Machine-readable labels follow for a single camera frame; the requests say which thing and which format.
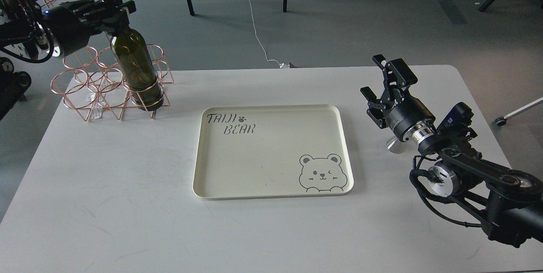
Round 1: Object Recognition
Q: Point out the office chair base right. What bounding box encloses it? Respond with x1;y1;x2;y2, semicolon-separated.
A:
494;97;543;127

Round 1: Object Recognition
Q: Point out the dark green wine bottle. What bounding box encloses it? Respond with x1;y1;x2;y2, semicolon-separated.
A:
108;26;163;112

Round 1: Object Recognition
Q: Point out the copper wire wine rack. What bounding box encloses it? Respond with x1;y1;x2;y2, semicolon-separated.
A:
61;32;174;121

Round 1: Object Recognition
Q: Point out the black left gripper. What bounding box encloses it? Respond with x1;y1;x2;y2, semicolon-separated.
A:
45;0;136;57

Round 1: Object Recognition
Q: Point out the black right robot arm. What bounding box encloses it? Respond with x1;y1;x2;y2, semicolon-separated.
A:
361;54;543;248

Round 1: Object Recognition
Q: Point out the cream bear print tray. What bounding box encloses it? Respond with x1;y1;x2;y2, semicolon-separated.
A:
193;104;354;199

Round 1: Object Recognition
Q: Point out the silver steel jigger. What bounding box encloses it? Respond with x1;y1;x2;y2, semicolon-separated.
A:
386;136;406;154

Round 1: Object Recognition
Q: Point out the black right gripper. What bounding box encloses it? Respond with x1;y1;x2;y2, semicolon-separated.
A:
360;54;436;142

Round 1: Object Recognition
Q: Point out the white floor cable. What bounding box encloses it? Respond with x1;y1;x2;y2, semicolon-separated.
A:
241;0;290;69

